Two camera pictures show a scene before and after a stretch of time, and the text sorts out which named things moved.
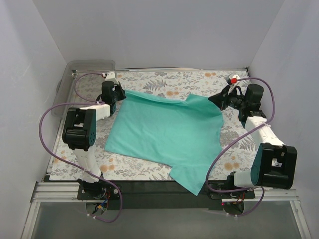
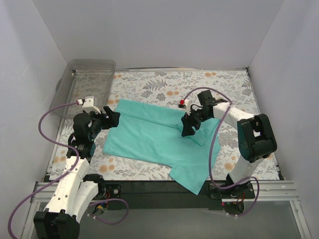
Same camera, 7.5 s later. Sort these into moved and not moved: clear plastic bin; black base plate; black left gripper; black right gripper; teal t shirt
Moved: black left gripper; teal t shirt; black right gripper
Not moved: black base plate; clear plastic bin
